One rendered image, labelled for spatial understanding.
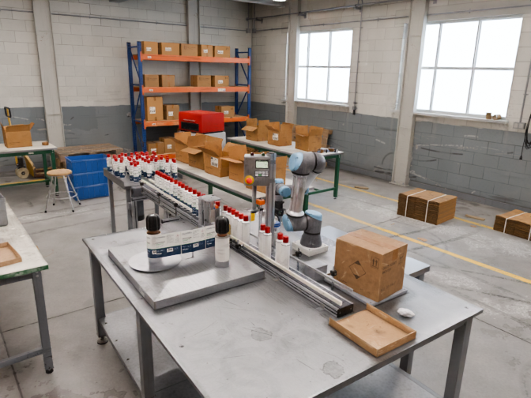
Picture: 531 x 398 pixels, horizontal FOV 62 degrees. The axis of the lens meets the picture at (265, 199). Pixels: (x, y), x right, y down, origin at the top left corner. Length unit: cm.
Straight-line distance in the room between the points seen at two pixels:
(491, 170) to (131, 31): 756
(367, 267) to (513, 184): 549
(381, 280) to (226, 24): 979
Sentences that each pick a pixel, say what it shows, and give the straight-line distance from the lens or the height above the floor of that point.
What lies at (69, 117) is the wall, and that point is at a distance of 1004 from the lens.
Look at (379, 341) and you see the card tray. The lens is 214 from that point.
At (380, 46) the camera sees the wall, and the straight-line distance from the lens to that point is 894.
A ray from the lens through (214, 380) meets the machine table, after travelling 187.
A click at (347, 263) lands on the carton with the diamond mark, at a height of 100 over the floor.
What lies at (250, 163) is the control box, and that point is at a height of 144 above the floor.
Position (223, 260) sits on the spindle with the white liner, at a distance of 260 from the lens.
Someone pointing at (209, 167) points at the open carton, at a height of 86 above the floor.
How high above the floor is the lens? 199
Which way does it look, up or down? 16 degrees down
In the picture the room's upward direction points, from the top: 1 degrees clockwise
